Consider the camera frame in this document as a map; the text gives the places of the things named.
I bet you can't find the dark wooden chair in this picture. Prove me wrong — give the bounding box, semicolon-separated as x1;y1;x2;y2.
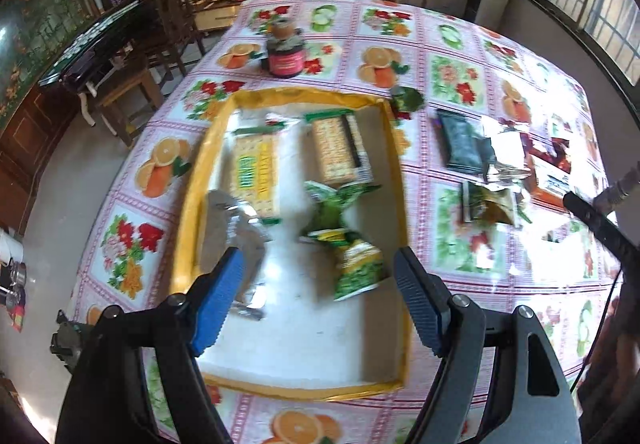
142;0;206;80

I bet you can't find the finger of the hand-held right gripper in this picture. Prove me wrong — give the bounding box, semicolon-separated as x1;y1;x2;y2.
562;191;640;275

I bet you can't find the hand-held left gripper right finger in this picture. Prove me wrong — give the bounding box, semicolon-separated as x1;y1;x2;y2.
394;247;583;444

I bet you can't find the dark jar with pink label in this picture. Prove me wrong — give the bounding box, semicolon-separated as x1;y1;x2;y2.
266;35;307;78

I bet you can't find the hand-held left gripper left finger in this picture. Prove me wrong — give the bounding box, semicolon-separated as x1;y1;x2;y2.
55;247;246;444

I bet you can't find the floral wall mural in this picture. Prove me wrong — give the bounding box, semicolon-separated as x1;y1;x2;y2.
0;0;96;125

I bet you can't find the yellow cardboard box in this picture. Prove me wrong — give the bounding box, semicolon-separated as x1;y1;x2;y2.
170;87;413;400

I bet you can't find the white bucket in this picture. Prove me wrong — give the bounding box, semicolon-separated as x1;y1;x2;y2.
0;230;23;267

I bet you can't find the green triangular snack packet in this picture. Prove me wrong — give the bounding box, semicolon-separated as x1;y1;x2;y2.
390;87;426;115

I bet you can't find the steel pot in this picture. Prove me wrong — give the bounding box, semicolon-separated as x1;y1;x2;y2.
5;261;27;287

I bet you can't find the black glossy table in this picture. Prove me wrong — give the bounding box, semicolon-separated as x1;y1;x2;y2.
39;0;153;88

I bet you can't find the wafer packet with green label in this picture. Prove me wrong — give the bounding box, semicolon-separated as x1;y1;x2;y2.
231;117;291;226

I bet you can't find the dark green snack packet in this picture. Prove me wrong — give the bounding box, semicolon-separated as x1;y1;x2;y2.
436;108;497;171

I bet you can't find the fruit and flower tablecloth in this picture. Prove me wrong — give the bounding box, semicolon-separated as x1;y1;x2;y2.
72;0;623;444

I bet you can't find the small beige tape roll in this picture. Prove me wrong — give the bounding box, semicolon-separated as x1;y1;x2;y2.
271;18;296;41

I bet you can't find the red white snack packet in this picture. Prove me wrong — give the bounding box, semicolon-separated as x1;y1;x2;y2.
527;164;571;197

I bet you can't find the wafer packet with dark stripe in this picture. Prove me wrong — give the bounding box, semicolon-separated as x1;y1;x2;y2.
306;110;377;186

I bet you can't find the person's right forearm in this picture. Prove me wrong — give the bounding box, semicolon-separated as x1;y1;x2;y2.
575;304;640;444

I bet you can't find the small wooden stool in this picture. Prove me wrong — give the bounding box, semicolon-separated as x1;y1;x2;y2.
92;67;166;147

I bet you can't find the silver white snack packet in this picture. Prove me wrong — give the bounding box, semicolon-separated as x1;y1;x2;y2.
482;127;531;185

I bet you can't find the silver foil packet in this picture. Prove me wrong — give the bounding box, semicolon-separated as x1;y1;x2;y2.
206;190;271;320

